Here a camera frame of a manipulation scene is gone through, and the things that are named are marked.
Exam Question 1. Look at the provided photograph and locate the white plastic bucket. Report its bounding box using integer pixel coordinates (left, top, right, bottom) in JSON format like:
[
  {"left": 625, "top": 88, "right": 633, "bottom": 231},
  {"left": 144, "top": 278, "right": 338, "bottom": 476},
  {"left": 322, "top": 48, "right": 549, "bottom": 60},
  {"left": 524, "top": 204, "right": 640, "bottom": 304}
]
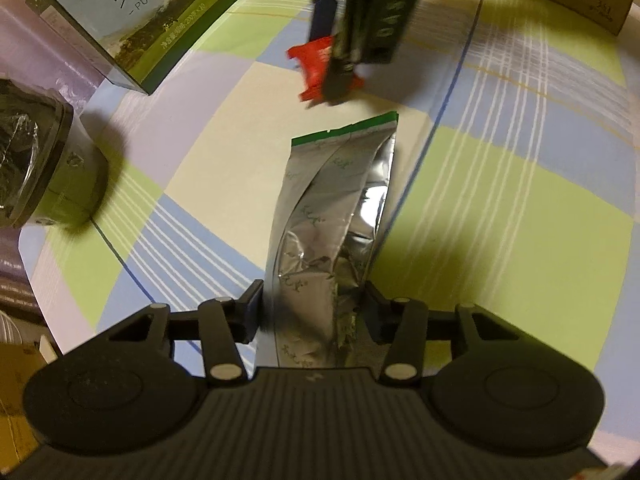
[{"left": 0, "top": 310, "right": 23, "bottom": 346}]

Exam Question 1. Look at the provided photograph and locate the checked cloth desktop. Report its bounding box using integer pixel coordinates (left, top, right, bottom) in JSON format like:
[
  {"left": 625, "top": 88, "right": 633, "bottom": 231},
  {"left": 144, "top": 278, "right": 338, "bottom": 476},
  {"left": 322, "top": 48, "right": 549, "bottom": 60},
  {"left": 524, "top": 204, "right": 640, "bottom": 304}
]
[{"left": 17, "top": 0, "right": 640, "bottom": 461}]

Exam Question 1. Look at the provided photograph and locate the wrapped black bowl stack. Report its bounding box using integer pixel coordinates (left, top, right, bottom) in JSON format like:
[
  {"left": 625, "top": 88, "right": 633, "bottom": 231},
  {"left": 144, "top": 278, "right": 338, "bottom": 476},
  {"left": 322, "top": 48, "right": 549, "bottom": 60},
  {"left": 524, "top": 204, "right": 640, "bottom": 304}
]
[{"left": 0, "top": 77, "right": 111, "bottom": 231}]

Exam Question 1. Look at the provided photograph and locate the blue green milk carton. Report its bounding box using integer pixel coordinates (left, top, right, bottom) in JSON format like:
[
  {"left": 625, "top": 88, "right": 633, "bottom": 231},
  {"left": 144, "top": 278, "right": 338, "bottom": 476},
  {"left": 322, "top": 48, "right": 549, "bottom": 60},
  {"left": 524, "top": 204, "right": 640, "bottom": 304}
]
[{"left": 25, "top": 0, "right": 278, "bottom": 96}]

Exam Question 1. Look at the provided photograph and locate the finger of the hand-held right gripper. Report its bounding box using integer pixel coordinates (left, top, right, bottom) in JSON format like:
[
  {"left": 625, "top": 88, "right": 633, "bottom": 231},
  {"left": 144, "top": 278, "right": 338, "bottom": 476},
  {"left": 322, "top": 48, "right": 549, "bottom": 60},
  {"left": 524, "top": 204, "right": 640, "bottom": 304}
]
[
  {"left": 307, "top": 0, "right": 351, "bottom": 43},
  {"left": 322, "top": 30, "right": 365, "bottom": 107}
]

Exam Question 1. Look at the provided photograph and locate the silver foil bag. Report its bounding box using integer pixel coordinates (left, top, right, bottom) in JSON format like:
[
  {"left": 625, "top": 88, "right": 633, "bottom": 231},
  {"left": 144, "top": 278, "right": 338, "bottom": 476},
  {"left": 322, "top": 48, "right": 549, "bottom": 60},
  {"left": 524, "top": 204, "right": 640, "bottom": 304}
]
[{"left": 260, "top": 112, "right": 399, "bottom": 368}]

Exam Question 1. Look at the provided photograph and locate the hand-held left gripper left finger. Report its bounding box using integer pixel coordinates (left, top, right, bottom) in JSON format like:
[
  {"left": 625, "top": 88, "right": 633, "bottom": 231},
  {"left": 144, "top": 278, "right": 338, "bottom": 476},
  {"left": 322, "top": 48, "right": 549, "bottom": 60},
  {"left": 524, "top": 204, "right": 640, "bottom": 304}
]
[{"left": 102, "top": 280, "right": 265, "bottom": 381}]

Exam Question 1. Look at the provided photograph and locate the red snack wrapper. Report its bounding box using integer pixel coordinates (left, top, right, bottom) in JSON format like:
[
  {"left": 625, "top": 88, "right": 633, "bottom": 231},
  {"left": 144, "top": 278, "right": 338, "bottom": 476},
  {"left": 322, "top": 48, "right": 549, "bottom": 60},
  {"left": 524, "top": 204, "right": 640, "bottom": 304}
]
[{"left": 286, "top": 35, "right": 365, "bottom": 103}]

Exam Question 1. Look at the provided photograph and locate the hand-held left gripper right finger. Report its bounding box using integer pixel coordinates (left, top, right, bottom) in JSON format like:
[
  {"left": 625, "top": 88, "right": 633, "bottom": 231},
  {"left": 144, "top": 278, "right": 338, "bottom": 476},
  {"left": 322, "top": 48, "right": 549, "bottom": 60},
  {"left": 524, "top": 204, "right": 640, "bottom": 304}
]
[{"left": 364, "top": 280, "right": 526, "bottom": 381}]

